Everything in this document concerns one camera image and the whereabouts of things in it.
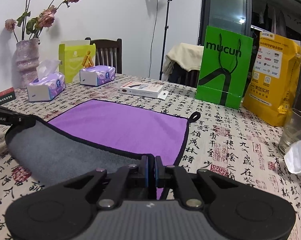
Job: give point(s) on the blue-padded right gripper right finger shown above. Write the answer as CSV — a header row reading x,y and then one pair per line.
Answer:
x,y
180,181

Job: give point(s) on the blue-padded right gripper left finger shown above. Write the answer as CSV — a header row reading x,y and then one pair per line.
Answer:
x,y
122,181

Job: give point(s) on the purple and grey towel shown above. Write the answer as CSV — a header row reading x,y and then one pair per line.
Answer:
x,y
96,134

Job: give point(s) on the red and black small box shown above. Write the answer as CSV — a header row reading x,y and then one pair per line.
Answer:
x,y
7,95

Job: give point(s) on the open purple tissue pack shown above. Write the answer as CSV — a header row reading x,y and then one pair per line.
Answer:
x,y
49,83

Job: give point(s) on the pink textured vase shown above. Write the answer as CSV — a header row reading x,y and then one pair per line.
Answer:
x,y
27,61

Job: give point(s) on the calligraphy print tablecloth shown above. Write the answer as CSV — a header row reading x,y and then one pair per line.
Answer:
x,y
233,143

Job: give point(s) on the dried pink roses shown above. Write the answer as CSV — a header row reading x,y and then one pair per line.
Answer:
x,y
33,27

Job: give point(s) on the lime green paper box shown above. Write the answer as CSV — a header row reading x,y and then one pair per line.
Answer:
x,y
74,56

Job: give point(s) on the closed purple tissue pack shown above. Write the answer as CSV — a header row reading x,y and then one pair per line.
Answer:
x,y
97,75

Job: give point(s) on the white flat product box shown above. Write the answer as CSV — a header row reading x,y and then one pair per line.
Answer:
x,y
148,90

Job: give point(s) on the crumpled white paper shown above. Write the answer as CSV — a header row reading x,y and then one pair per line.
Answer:
x,y
292,158

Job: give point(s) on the dark wooden chair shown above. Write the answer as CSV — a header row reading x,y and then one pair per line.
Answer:
x,y
108,53

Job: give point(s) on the clear glass cup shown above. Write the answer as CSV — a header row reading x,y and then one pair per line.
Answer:
x,y
291,130

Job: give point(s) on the yellow stand-up pouch bag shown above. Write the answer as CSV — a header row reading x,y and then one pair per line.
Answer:
x,y
272,90

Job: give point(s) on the cream cloth on chair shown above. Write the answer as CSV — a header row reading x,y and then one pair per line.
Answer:
x,y
187,56

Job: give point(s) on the green mucun paper bag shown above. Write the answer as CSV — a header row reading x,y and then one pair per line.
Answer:
x,y
224,67

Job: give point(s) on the black framed glass door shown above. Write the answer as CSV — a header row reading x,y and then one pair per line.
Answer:
x,y
250,17

